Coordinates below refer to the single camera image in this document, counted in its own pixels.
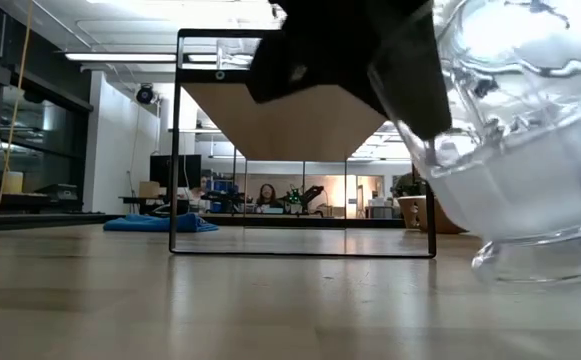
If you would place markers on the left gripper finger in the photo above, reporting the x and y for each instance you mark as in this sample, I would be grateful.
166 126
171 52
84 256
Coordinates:
415 85

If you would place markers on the person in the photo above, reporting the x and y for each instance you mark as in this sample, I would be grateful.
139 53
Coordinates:
410 185
202 186
268 196

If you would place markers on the black robot green lights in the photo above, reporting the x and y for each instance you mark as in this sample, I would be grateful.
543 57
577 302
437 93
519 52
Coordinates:
297 196

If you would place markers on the long ceiling light strip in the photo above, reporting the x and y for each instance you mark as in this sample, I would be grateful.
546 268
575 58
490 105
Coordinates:
120 57

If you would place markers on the cardboard box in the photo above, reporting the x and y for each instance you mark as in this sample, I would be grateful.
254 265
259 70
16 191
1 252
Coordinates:
149 189

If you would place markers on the blue cloth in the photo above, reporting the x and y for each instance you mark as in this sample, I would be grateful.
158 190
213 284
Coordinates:
170 223

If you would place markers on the yellow cylindrical container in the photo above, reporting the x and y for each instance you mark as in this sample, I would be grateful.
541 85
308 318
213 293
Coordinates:
12 182

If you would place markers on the wooden shelf black metal frame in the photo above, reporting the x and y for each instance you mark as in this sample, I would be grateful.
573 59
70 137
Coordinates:
295 135

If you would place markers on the black aluminium rig frame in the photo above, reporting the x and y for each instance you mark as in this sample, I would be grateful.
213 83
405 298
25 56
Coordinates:
45 220

